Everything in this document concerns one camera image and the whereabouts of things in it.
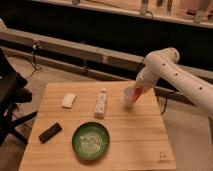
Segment black rectangular remote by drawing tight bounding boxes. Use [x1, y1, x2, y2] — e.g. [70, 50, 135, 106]
[39, 123, 62, 143]

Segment white tube bottle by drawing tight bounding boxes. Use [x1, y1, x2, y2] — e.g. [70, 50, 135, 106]
[95, 88, 107, 118]

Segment green ceramic bowl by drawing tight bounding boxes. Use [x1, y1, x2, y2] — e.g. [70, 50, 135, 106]
[72, 122, 110, 161]

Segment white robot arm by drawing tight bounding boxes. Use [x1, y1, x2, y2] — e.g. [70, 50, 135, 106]
[133, 47, 213, 120]

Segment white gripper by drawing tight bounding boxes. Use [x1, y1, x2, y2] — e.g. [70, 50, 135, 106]
[134, 69, 154, 93]

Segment black cable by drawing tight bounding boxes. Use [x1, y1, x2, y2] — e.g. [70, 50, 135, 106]
[160, 90, 177, 116]

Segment orange pepper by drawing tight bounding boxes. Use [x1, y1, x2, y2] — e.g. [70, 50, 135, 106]
[132, 87, 143, 102]

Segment black tripod stand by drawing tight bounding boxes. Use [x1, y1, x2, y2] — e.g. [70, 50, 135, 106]
[27, 41, 42, 79]

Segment white ceramic cup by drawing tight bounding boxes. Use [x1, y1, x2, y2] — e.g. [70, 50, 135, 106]
[123, 87, 135, 108]

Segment black chair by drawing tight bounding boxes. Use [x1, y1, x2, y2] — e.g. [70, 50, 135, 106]
[0, 48, 37, 146]

